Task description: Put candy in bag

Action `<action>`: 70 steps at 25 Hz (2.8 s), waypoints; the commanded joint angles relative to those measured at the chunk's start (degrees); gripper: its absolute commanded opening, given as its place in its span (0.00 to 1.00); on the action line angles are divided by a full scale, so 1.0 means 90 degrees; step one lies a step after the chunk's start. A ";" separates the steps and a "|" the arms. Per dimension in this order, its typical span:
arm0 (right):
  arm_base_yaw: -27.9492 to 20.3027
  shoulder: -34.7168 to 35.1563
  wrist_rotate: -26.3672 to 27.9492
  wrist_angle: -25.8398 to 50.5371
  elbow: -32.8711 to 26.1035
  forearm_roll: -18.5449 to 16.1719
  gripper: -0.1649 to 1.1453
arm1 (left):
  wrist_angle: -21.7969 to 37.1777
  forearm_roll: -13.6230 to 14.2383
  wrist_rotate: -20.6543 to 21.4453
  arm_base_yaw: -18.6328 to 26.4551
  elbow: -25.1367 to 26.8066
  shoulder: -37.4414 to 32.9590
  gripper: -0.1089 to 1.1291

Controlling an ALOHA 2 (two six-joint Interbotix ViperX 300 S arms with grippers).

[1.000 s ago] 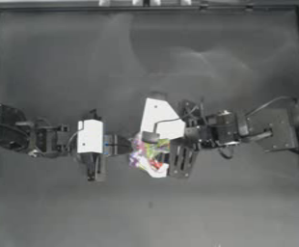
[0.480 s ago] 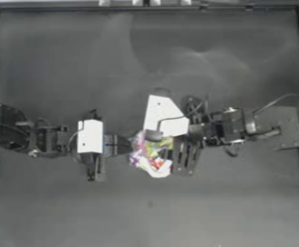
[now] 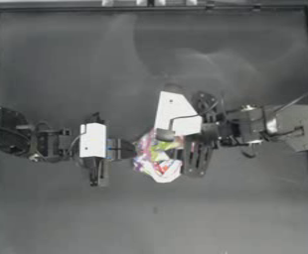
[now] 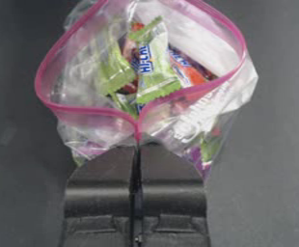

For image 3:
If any clear bag with pink zip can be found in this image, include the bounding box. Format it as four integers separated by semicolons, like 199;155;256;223
131;127;185;184

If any black camera cable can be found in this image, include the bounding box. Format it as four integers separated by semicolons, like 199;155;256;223
167;114;202;133

